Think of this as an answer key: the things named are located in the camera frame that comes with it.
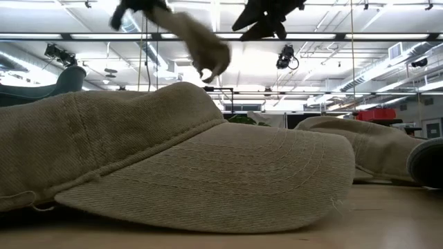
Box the black hanging cable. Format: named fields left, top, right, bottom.
left=144, top=17, right=152, bottom=92

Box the black metal stand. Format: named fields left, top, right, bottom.
left=203, top=86, right=235, bottom=114

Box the black overhead camera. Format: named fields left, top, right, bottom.
left=275, top=44, right=300, bottom=71

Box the teal plastic bin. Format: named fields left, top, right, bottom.
left=0, top=64, right=87, bottom=107

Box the black overhead frame beam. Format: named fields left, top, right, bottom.
left=0, top=31, right=443, bottom=43

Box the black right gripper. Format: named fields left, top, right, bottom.
left=231, top=0, right=307, bottom=41

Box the red box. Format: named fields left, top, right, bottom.
left=355, top=107, right=397, bottom=122

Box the tan cloth baseball cap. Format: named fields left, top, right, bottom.
left=143, top=5, right=232, bottom=84

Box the silver ventilation duct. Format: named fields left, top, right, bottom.
left=341, top=41, right=443, bottom=93

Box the green potted plant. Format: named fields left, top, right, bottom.
left=226, top=113, right=271, bottom=127

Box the black ceiling-mounted device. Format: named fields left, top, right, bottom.
left=44, top=43, right=78, bottom=68

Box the olive cloth baseball cap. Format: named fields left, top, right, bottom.
left=0, top=81, right=356, bottom=234
left=406, top=137, right=443, bottom=190
left=293, top=115, right=427, bottom=184

